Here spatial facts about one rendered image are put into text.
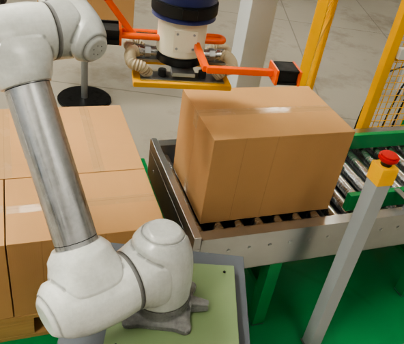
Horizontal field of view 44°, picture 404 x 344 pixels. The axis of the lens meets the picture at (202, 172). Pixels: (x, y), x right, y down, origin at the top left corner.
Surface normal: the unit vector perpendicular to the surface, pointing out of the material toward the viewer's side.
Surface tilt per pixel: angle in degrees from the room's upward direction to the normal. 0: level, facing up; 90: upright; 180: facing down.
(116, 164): 0
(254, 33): 90
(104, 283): 51
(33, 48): 61
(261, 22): 90
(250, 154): 90
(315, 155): 90
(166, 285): 80
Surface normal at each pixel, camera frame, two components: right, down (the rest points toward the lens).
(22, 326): 0.31, 0.58
